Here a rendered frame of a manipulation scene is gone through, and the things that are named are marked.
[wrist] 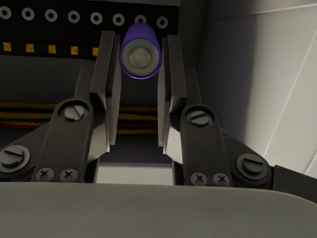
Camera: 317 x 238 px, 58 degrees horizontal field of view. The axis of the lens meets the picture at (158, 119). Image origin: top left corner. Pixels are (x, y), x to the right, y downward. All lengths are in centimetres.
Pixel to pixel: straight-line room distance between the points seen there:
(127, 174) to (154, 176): 2
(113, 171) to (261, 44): 11
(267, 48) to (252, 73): 2
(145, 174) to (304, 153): 9
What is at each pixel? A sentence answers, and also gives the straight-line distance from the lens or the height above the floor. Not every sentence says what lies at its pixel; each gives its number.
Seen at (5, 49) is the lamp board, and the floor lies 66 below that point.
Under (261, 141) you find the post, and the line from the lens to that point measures 16.
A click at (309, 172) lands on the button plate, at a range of 18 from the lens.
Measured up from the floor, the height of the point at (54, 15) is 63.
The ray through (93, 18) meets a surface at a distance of 29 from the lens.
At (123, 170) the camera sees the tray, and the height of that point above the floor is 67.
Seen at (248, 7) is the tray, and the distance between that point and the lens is 19.
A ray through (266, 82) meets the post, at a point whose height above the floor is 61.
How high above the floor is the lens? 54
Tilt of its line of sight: 38 degrees up
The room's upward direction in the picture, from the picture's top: 175 degrees counter-clockwise
